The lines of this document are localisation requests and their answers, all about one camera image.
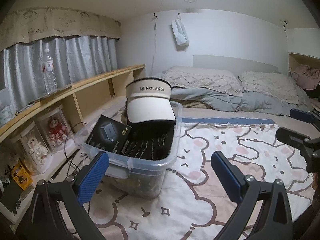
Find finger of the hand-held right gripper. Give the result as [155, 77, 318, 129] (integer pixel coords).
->
[276, 127, 313, 152]
[290, 108, 320, 125]

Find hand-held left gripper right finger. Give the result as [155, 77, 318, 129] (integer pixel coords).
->
[211, 151, 295, 240]

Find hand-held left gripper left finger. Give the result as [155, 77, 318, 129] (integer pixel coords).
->
[15, 151, 110, 240]

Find black product box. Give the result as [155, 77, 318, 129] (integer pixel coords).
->
[84, 115, 132, 155]

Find clear plastic storage box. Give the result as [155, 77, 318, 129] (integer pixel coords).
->
[74, 101, 183, 200]

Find white visor cap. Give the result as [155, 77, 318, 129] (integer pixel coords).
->
[125, 78, 177, 125]

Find dark cloth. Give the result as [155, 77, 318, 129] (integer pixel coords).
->
[306, 85, 320, 113]

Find pink clothes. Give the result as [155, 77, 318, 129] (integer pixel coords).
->
[292, 64, 320, 90]

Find printed blanket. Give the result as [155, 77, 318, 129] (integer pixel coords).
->
[50, 116, 318, 240]

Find beige textured pillow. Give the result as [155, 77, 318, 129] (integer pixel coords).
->
[239, 71, 300, 105]
[156, 66, 243, 97]

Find red doll in clear case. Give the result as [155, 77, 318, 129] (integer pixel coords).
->
[35, 107, 75, 154]

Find bed with beige sheet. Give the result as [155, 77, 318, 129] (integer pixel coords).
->
[110, 100, 315, 140]

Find white doll in clear case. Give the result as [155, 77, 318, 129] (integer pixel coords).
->
[11, 121, 54, 175]

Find yellow box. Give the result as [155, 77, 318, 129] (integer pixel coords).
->
[11, 164, 34, 192]

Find grey comforter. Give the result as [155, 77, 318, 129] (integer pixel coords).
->
[170, 86, 313, 117]

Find black notebook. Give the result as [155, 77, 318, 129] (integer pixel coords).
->
[0, 180, 25, 217]

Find long wooden shelf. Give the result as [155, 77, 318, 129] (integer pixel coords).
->
[0, 64, 146, 178]

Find clear water bottle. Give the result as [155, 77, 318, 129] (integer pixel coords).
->
[42, 49, 58, 95]

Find silver pleated curtain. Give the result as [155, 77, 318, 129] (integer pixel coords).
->
[0, 35, 119, 100]

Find hanging tissue pack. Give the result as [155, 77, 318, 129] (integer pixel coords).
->
[171, 19, 189, 46]

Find beige curtain valance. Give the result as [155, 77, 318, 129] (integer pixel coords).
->
[0, 9, 122, 53]

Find black cable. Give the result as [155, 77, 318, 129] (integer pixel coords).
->
[64, 122, 88, 178]

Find wooden wall niche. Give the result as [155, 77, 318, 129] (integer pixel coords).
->
[287, 52, 320, 90]

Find thin wall cable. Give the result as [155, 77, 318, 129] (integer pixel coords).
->
[151, 12, 159, 74]

